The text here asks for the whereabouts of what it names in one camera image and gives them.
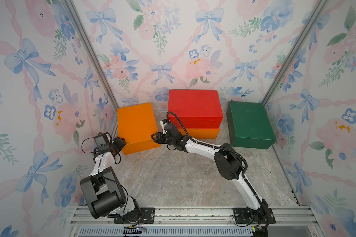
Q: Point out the green shoebox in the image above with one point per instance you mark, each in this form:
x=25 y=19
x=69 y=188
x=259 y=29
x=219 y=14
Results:
x=249 y=126

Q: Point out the right corner aluminium post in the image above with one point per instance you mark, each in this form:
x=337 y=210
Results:
x=312 y=20

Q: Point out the left corner aluminium post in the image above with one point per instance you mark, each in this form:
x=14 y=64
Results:
x=77 y=23

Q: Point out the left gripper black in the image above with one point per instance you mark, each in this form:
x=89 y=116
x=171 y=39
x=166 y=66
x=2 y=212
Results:
x=120 y=142

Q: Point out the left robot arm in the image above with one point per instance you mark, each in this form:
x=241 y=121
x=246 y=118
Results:
x=102 y=190

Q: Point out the right connector board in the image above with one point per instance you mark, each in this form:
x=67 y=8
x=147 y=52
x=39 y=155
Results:
x=259 y=231

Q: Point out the orange shoebox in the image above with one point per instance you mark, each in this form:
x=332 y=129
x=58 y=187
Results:
x=203 y=133
x=137 y=124

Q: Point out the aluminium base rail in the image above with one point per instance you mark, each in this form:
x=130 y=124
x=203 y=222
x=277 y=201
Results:
x=197 y=221

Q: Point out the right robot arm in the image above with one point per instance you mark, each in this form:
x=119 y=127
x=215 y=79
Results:
x=231 y=166

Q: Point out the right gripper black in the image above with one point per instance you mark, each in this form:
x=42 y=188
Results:
x=158 y=136

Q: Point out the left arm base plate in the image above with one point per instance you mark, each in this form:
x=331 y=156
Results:
x=140 y=215

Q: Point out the corner aluminium post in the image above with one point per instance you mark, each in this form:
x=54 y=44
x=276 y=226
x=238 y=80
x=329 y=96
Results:
x=77 y=23
x=312 y=20

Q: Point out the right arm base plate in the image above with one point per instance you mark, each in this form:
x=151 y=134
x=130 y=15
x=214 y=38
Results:
x=245 y=215

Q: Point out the red shoebox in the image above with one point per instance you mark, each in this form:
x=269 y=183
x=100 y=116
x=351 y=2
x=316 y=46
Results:
x=195 y=108

